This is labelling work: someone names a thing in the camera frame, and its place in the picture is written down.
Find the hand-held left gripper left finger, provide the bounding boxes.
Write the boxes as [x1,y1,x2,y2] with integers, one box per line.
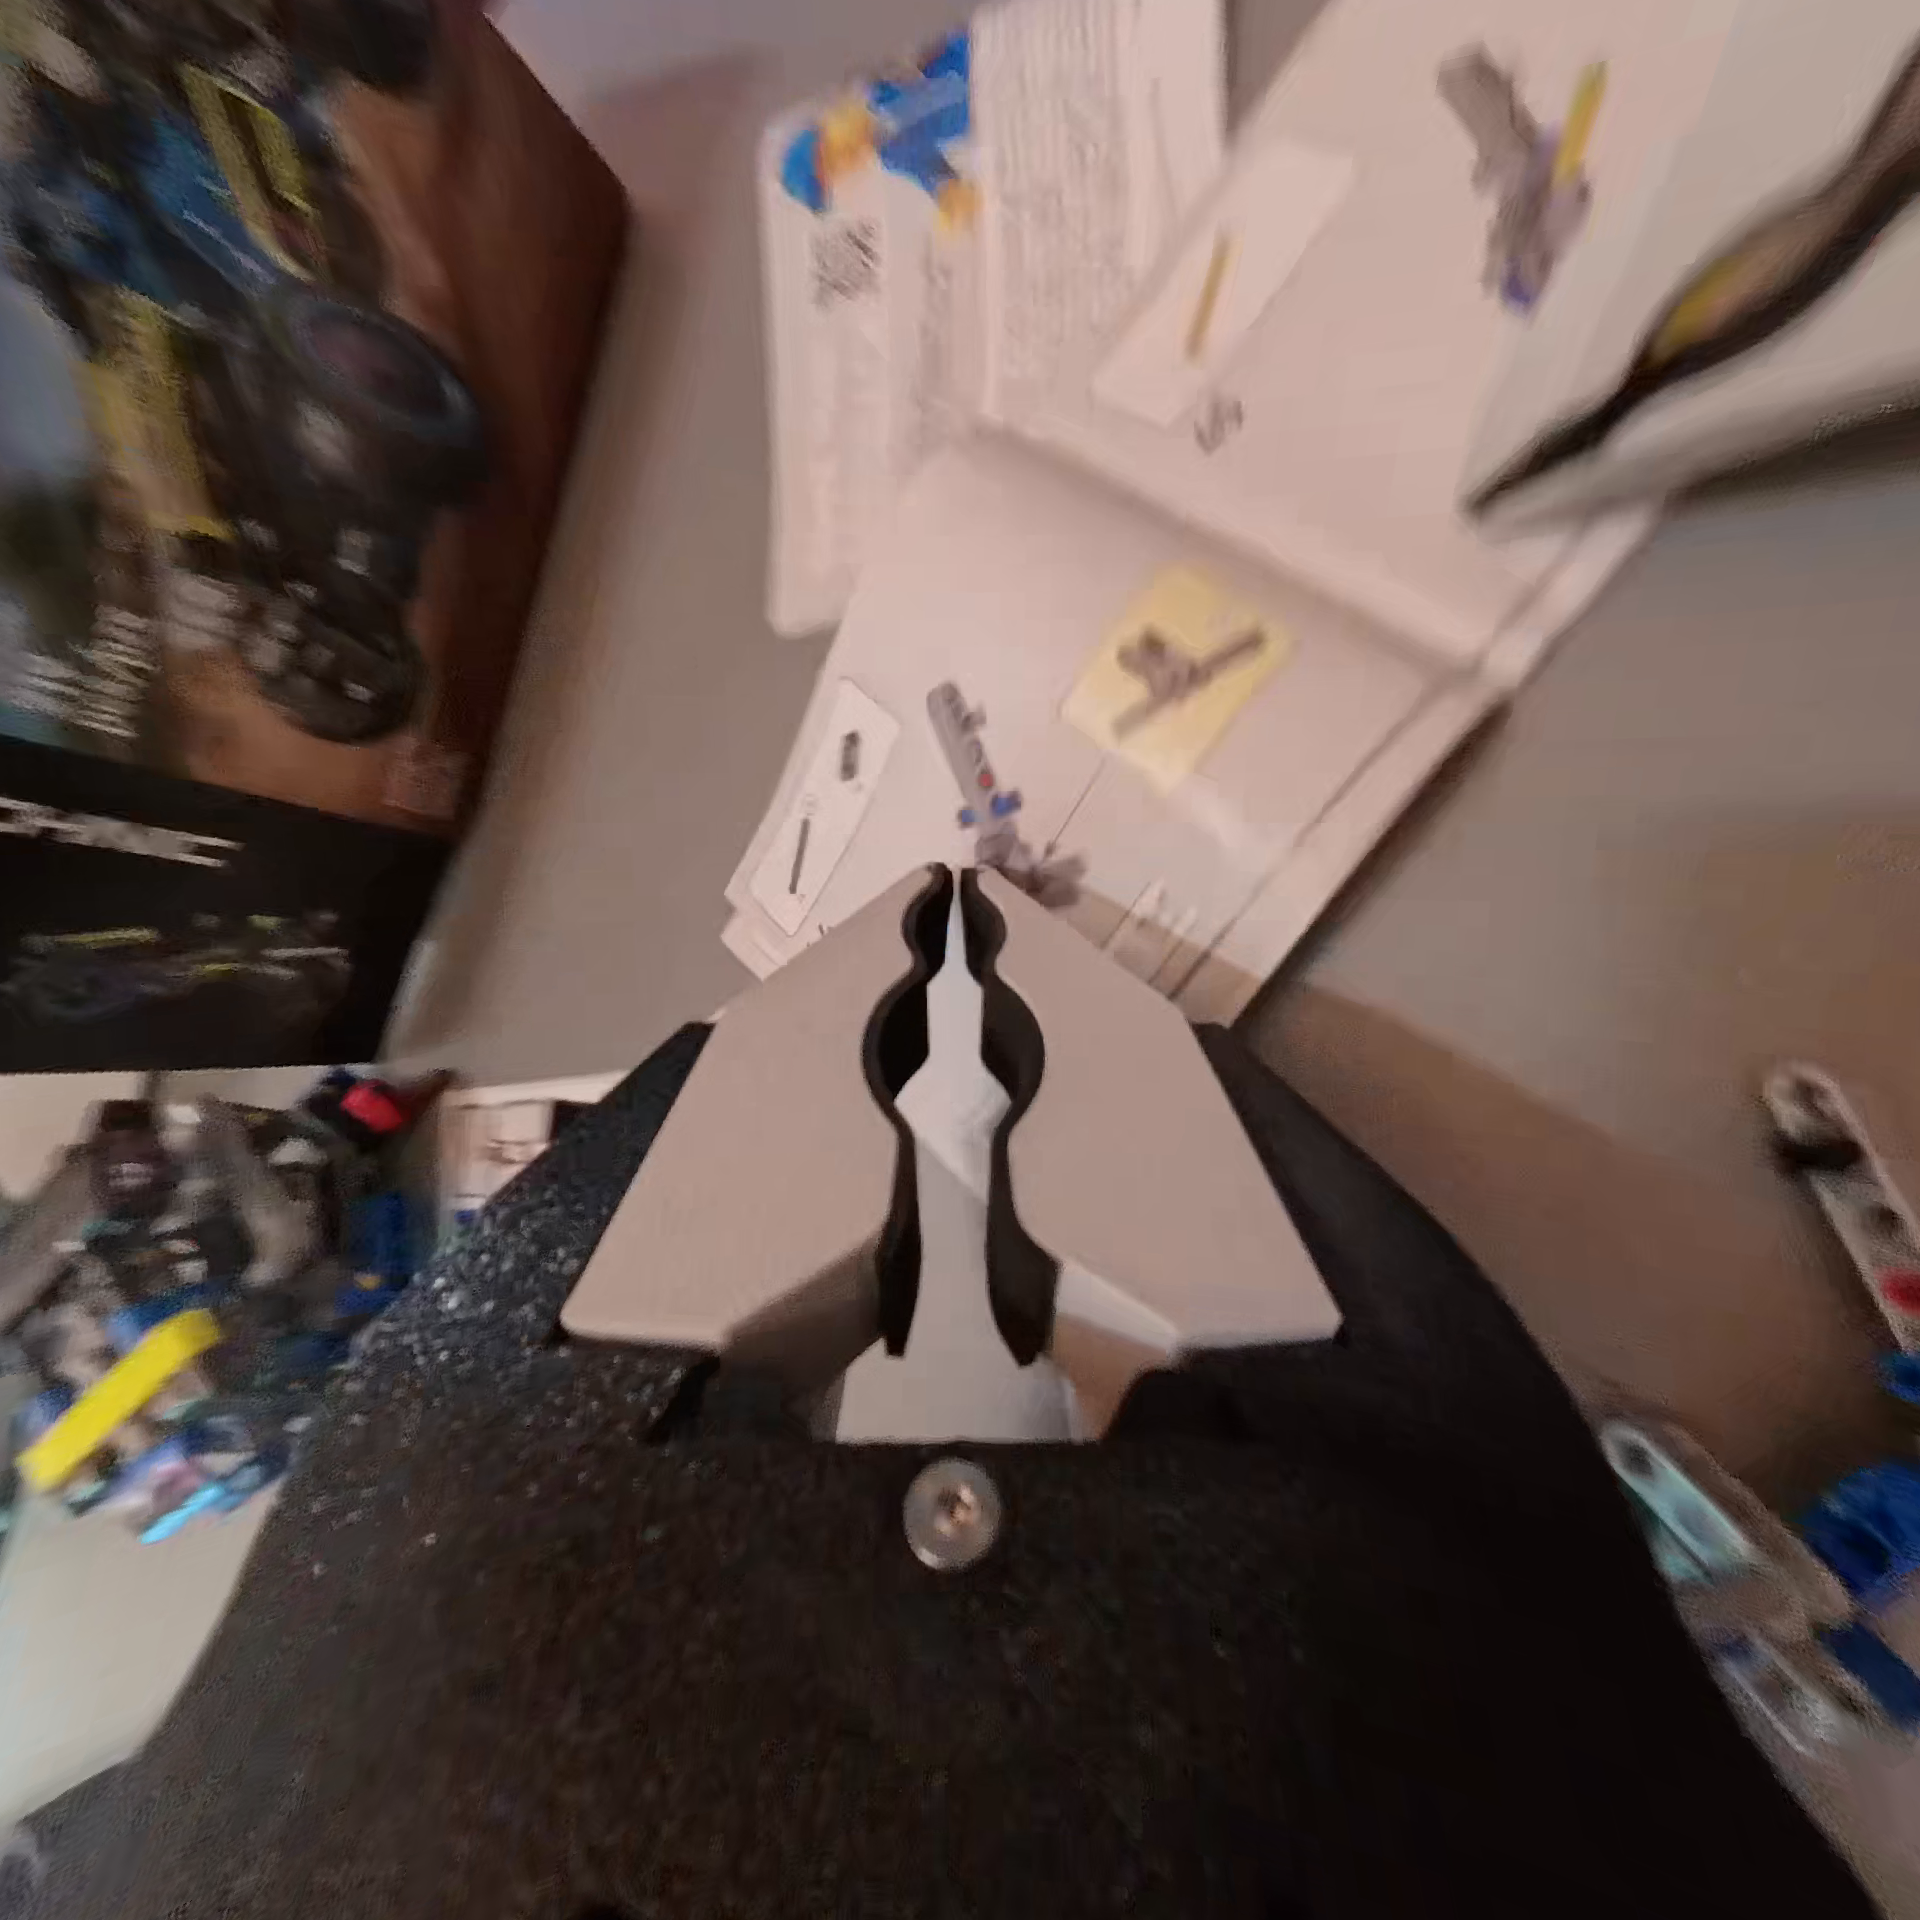
[558,862,957,1445]

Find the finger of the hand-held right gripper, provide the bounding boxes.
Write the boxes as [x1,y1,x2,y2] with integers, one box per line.
[1461,166,1920,524]
[1477,0,1920,483]

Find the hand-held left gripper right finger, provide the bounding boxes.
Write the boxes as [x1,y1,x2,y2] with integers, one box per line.
[957,868,1342,1442]

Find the blue white lego sub-assembly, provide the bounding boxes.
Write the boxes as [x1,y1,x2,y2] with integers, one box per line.
[1598,1062,1920,1762]

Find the open lego instruction booklet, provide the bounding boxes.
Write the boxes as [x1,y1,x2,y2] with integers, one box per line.
[718,0,1742,1028]

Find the dark printed lego box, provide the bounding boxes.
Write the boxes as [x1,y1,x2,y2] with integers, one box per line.
[0,0,633,1073]

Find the white printed feedback leaflet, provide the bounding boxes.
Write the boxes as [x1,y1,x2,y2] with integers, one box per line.
[756,0,1232,639]

